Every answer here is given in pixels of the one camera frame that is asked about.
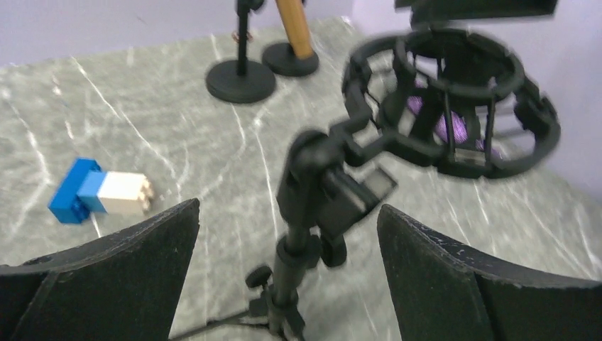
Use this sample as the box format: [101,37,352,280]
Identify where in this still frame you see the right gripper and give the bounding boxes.
[395,0,557,26]

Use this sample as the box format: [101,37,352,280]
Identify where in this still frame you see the black round mic stand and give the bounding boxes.
[261,43,319,77]
[205,0,276,104]

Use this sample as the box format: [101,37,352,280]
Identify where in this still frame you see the black tripod shock mount stand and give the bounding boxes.
[177,27,561,340]

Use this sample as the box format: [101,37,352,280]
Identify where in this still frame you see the purple glitter microphone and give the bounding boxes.
[406,94,504,161]

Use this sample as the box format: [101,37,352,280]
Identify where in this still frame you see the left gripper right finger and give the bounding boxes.
[377,205,601,341]

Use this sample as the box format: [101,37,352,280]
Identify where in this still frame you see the gold microphone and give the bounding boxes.
[275,0,314,60]

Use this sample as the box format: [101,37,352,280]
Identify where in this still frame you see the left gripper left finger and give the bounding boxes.
[1,199,199,340]

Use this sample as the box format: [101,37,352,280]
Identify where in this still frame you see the blue and white toy block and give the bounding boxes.
[48,158,155,224]

